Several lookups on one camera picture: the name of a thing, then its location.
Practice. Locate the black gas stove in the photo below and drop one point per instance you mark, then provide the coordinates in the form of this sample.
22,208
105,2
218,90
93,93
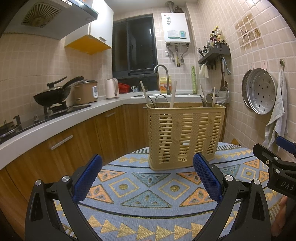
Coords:
16,126

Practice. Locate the person right hand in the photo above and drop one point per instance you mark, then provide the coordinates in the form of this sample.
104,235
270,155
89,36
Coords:
280,219

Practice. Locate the range hood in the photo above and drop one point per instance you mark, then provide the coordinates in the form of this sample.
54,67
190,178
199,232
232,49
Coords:
52,19

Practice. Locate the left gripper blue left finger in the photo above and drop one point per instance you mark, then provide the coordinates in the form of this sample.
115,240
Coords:
85,177

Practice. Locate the wooden base cabinets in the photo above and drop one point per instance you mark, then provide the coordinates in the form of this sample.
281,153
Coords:
112,135

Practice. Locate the white wall cabinet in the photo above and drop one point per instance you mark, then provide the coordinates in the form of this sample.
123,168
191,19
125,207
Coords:
95,36

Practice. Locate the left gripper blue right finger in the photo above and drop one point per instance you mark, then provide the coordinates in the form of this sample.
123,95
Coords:
205,172

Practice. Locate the black wall spice shelf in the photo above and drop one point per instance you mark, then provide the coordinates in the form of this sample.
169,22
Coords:
215,53

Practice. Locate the wooden chopstick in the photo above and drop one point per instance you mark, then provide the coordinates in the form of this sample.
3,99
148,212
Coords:
143,90
173,93

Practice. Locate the red dish basket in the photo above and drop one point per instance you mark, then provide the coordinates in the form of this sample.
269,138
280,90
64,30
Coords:
123,88

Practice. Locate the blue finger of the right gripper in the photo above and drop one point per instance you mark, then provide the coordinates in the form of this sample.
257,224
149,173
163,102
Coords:
286,144

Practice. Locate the grey hanging towel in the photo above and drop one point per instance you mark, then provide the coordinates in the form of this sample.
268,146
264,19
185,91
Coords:
277,125

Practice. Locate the black wok with lid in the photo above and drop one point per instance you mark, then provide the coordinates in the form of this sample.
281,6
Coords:
56,94

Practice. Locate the green scrubbing sponge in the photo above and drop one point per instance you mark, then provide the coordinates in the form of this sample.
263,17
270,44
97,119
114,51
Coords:
193,78

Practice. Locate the yellow detergent bottle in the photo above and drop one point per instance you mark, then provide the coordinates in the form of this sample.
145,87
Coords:
163,84

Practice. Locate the dark window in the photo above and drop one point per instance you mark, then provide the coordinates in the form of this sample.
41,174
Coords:
134,50

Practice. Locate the beige plastic utensil basket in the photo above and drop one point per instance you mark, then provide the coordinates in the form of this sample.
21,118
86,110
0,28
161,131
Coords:
176,134

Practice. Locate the white water heater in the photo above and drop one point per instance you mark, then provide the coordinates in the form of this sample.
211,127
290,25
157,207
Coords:
175,28

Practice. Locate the brown rice cooker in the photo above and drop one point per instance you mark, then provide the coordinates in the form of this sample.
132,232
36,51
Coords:
85,91

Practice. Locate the wooden cutting board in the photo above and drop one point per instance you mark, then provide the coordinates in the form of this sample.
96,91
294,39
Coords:
235,142

